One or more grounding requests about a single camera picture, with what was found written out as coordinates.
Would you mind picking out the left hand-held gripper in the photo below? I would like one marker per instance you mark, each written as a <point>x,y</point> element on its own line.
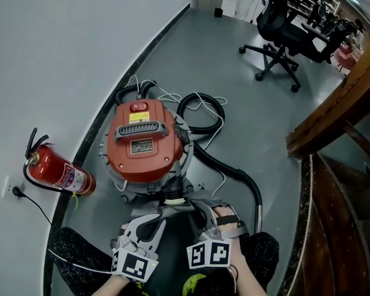
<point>132,265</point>

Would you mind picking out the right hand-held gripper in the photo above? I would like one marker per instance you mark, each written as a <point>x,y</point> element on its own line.
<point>209,254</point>

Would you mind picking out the dark grey cloth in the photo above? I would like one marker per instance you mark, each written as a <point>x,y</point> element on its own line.
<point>172,210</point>

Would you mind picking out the person's right forearm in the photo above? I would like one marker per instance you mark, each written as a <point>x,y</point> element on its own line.
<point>249,276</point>

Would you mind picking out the person's left forearm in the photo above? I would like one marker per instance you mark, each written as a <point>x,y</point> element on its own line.
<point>114,287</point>

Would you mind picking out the person's right hand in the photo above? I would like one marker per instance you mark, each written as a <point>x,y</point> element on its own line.
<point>226,211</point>

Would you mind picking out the metal vacuum wand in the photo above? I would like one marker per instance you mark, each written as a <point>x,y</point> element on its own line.
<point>258,219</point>

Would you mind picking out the person's left neon shoe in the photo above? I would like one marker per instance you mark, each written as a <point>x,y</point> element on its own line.
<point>139,287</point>

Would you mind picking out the person's neon shoe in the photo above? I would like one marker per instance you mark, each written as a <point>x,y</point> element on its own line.
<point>195,282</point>
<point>139,287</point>

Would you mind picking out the person's right neon shoe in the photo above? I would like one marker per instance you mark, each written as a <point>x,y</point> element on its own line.
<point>195,282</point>

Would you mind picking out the person's black patterned trousers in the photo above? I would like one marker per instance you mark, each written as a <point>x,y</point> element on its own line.
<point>77,257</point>

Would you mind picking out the red fire extinguisher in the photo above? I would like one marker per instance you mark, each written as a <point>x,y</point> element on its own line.
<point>58,171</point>

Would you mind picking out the black office chair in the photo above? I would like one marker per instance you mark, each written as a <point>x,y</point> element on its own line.
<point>283,32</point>

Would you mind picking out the small black box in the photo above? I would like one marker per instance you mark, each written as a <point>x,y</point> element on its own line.
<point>218,12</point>

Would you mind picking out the pink chair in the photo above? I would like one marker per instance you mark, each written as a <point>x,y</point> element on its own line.
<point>346,57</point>

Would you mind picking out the white wall socket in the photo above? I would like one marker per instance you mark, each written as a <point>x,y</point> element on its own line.
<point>6,185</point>

